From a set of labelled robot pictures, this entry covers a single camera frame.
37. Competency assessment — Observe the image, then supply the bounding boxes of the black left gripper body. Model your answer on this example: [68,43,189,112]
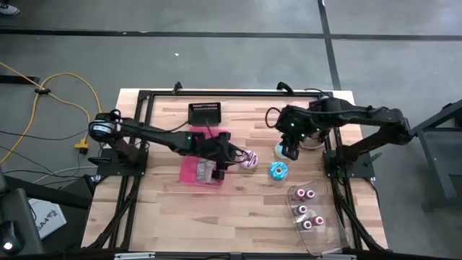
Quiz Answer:
[210,131,239,182]

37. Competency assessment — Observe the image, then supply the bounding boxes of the metal box grater pink handle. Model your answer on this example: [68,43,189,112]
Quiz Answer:
[299,136,328,151]

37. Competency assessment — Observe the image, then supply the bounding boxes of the red silver candy package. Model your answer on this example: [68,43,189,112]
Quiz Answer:
[194,158,217,184]

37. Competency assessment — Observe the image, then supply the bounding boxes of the silver metal bracket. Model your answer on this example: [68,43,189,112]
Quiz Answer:
[113,252,156,260]
[315,253,357,260]

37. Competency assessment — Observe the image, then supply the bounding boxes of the person's shoe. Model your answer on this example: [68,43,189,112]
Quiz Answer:
[0,1,21,17]

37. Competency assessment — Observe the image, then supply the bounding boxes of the black camera cable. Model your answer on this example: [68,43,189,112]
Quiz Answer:
[265,106,286,129]

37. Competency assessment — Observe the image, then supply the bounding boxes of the yellow extension cord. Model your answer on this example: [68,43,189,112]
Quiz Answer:
[0,88,91,165]
[0,61,109,124]

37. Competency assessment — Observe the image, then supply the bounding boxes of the black mesh basket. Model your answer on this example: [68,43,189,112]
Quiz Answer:
[187,102,222,127]

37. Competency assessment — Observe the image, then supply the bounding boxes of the pink donut chocolate drizzle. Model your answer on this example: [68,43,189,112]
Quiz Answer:
[239,149,260,170]

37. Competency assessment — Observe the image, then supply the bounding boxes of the white printed box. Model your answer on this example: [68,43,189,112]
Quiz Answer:
[27,197,68,240]

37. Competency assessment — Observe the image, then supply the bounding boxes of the black side table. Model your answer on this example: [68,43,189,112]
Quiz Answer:
[0,173,95,260]

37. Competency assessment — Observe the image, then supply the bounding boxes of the clear plastic container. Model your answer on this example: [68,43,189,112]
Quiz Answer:
[287,179,351,256]

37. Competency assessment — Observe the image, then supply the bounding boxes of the black flat bar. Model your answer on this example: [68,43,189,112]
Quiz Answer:
[0,74,41,85]

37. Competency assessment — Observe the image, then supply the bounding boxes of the black metal table frame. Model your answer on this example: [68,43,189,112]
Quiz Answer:
[86,88,389,254]

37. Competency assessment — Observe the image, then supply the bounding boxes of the blue frosted donut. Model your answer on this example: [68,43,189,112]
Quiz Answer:
[274,142,289,160]

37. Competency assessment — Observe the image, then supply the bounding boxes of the pink translucent plastic tray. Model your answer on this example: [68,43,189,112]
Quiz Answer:
[178,126,234,188]

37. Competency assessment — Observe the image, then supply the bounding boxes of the black metal stand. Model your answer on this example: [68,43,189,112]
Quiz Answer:
[411,97,462,212]

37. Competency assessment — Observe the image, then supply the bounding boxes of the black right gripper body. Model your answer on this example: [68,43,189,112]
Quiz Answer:
[280,131,302,162]

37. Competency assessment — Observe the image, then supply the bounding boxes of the blue donut white drizzle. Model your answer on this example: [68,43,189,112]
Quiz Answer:
[268,161,290,182]

